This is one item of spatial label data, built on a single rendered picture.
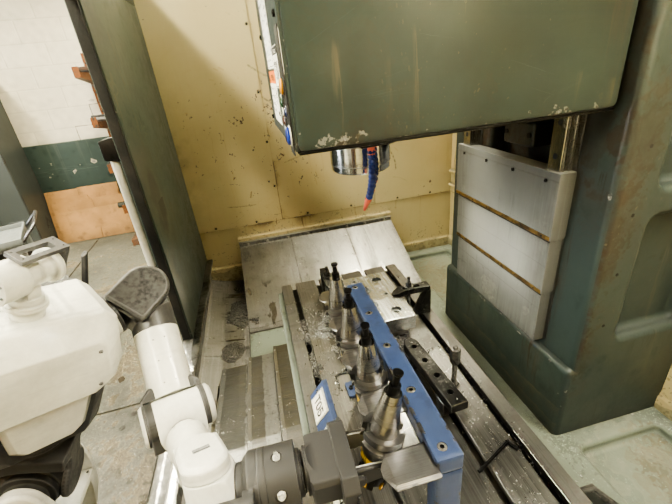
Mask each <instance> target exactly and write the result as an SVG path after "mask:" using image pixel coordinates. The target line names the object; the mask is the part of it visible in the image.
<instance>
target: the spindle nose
mask: <svg viewBox="0 0 672 504"><path fill-rule="evenodd" d="M377 153H378V156H377V157H378V161H377V162H378V163H379V165H378V168H379V170H378V172H381V171H384V170H386V169H387V168H388V167H389V166H390V159H391V154H390V144H386V145H381V146H377ZM330 156H331V164H332V169H333V171H334V172H335V173H337V174H341V175H367V174H369V173H368V170H369V169H368V165H369V164H368V160H369V159H368V153H367V148H365V149H360V148H359V147H357V148H350V149H343V150H336V151H330Z"/></svg>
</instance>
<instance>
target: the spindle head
mask: <svg viewBox="0 0 672 504"><path fill-rule="evenodd" d="M264 1H265V8H266V15H267V21H268V28H269V34H270V41H271V47H272V46H273V45H274V44H276V41H275V35H274V28H273V27H274V25H275V24H276V23H277V27H278V32H279V39H280V46H281V53H282V60H283V67H284V76H285V83H286V90H287V97H288V104H289V111H290V118H291V125H292V132H293V139H294V146H295V151H296V152H297V153H298V154H299V155H300V156H302V155H309V154H315V153H322V152H329V151H336V150H343V149H350V148H357V147H363V146H370V145H377V144H384V143H391V142H398V141H405V140H411V139H418V138H425V137H432V136H439V135H446V134H452V133H459V132H466V131H473V130H480V129H487V128H494V127H500V126H507V125H514V124H521V123H528V122H535V121H542V120H548V119H555V118H562V117H569V116H576V115H583V114H590V113H596V112H603V111H610V110H614V108H615V107H612V106H614V105H615V104H616V102H617V98H618V93H619V89H620V84H621V79H622V75H623V70H624V66H625V61H626V56H627V52H628V47H629V43H630V38H631V33H632V29H633V24H634V20H635V15H636V10H637V6H638V1H639V0H264Z"/></svg>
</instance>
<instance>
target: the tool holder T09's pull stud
mask: <svg viewBox="0 0 672 504"><path fill-rule="evenodd" d="M392 374H393V379H392V380H390V381H389V384H388V389H387V392H388V394H389V395H391V396H398V395H399V393H400V389H401V383H400V379H401V377H403V375H404V371H403V370H402V369H400V368H394V369H393V371H392Z"/></svg>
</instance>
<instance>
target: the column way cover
mask: <svg viewBox="0 0 672 504"><path fill-rule="evenodd" d="M547 166H548V164H547V163H544V162H540V161H537V160H533V159H529V158H526V157H522V156H519V155H515V154H512V153H508V152H505V151H501V150H497V149H494V148H490V147H487V146H483V145H471V146H469V145H465V144H464V143H459V145H458V166H457V188H456V193H457V194H458V216H457V232H456V234H457V235H458V236H459V240H458V260H457V273H458V274H459V275H461V276H462V277H463V278H464V279H465V280H466V281H467V282H468V283H469V284H471V285H472V286H473V287H474V288H475V289H476V290H477V291H478V292H479V293H481V294H482V295H483V296H484V297H485V298H486V299H487V300H488V301H490V302H491V303H492V304H493V305H494V306H495V307H496V308H497V309H499V310H500V311H501V312H502V313H503V314H504V315H505V316H506V317H507V318H509V319H510V320H511V321H512V322H513V323H514V324H515V325H516V326H517V327H518V328H520V329H521V330H522V331H523V332H524V333H525V334H526V335H527V336H528V337H530V338H531V339H532V340H537V339H541V338H543V332H544V326H545V321H546V315H547V310H548V305H549V299H550V294H551V292H552V291H553V287H554V282H555V276H556V271H557V265H558V260H559V255H560V249H561V244H562V239H564V238H565V235H566V229H567V224H568V219H569V214H570V208H571V203H572V198H573V192H574V187H575V182H576V177H577V172H576V171H572V170H571V171H564V172H556V171H553V170H549V169H547Z"/></svg>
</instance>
